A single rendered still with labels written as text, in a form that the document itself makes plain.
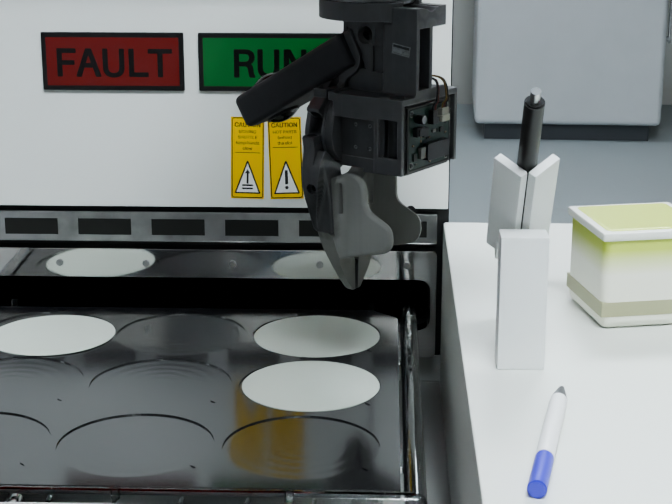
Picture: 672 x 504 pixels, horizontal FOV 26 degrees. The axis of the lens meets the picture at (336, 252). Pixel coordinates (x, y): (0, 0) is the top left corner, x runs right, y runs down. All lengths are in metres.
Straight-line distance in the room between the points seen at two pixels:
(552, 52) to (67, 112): 5.10
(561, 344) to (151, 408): 0.29
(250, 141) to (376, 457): 0.38
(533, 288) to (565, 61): 5.40
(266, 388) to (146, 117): 0.29
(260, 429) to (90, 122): 0.37
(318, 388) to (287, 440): 0.09
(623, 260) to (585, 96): 5.34
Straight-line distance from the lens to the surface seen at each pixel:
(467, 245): 1.17
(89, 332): 1.17
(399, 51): 0.99
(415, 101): 0.99
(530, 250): 0.88
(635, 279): 0.98
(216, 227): 1.24
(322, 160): 1.01
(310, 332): 1.16
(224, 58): 1.21
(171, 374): 1.08
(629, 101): 6.33
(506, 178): 0.88
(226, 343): 1.14
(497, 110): 6.29
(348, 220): 1.03
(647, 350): 0.95
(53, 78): 1.24
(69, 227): 1.26
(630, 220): 0.99
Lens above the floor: 1.28
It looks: 16 degrees down
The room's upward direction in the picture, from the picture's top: straight up
